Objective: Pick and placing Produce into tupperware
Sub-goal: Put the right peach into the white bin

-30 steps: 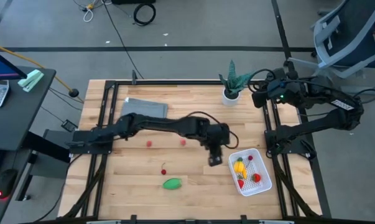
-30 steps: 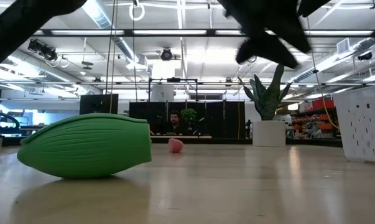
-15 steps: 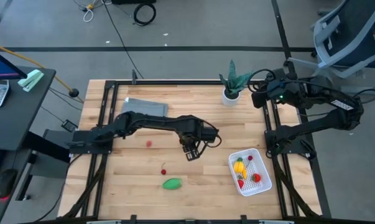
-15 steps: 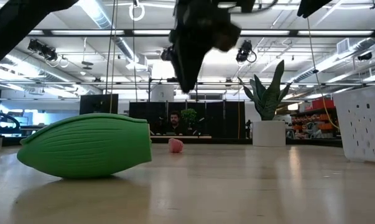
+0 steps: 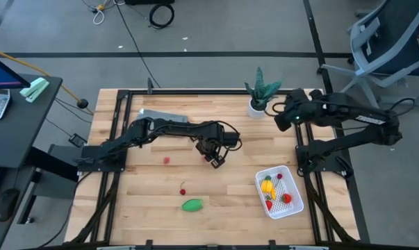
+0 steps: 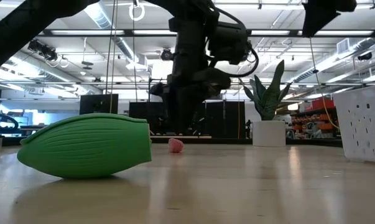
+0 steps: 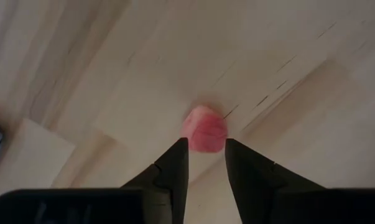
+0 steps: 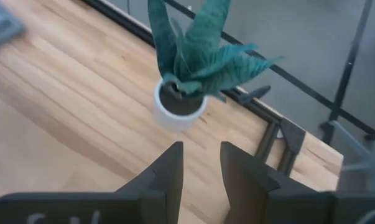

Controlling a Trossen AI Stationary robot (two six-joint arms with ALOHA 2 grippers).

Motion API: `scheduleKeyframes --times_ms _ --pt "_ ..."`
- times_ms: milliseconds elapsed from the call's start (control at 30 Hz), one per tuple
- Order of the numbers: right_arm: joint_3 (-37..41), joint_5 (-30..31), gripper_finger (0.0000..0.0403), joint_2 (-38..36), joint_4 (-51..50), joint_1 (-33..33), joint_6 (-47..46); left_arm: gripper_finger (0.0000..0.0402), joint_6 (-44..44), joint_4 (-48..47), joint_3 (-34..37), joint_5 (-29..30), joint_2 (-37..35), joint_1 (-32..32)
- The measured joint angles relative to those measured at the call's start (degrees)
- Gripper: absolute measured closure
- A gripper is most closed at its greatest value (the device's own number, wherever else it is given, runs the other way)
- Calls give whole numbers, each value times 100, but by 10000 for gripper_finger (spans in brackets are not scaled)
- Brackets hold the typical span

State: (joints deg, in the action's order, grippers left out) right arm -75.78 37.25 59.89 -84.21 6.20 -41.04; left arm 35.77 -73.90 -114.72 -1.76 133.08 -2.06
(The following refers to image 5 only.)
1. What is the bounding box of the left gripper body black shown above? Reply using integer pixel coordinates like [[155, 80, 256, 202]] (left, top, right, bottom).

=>
[[195, 136, 228, 161]]

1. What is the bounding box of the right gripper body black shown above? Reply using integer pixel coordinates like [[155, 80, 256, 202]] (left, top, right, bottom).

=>
[[274, 100, 313, 132]]

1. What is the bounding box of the green plant in white pot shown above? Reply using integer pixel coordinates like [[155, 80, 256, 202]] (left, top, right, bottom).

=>
[[244, 67, 283, 120]]

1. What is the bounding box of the green toy pea pod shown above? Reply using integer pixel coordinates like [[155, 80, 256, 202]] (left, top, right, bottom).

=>
[[181, 198, 205, 213]]

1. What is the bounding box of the yellow toy bell pepper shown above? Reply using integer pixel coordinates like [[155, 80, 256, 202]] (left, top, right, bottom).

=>
[[260, 175, 274, 194]]

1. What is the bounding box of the grey folded cloth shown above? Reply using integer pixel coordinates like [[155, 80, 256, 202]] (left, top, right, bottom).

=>
[[136, 108, 189, 123]]

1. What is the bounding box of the white plastic mesh basket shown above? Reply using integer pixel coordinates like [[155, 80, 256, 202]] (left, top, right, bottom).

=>
[[254, 165, 305, 220]]

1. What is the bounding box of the grey office chair black mesh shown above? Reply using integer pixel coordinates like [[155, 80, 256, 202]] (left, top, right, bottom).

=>
[[320, 0, 419, 108]]

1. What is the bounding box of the small black box device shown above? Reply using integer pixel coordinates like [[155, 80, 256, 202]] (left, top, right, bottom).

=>
[[67, 133, 88, 148]]

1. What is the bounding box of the black box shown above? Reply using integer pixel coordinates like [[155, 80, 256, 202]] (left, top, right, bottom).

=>
[[124, 0, 175, 6]]

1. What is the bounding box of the mint green stapler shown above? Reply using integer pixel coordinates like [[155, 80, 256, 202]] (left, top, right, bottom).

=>
[[19, 76, 51, 103]]

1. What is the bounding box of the black desk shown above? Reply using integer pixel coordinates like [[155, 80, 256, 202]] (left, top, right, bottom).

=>
[[0, 73, 80, 250]]

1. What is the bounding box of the black computer mouse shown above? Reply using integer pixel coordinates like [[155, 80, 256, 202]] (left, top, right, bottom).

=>
[[0, 188, 21, 223]]

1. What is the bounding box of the computer monitor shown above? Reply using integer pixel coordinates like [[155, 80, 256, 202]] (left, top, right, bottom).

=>
[[0, 51, 32, 91]]

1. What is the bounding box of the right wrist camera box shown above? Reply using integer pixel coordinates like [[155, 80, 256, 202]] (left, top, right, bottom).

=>
[[284, 88, 311, 105]]

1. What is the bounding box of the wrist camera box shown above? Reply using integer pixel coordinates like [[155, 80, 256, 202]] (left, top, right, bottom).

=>
[[224, 131, 241, 147], [284, 88, 311, 105]]

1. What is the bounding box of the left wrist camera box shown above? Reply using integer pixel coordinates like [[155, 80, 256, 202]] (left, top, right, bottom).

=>
[[224, 131, 241, 147]]

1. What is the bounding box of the black aluminium table frame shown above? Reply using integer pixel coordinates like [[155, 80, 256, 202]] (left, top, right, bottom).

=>
[[68, 88, 361, 250]]

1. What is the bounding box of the long thin black cable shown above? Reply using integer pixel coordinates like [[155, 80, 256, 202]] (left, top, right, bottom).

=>
[[113, 0, 161, 90]]

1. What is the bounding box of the coiled black cable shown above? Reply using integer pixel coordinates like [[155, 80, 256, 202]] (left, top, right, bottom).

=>
[[148, 3, 176, 30]]

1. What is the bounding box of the thick orange yellow cable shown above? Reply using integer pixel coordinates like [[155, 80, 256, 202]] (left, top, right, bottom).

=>
[[0, 46, 94, 115]]

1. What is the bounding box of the white cable loop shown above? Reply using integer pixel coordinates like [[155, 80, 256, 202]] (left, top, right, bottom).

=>
[[92, 8, 106, 26]]

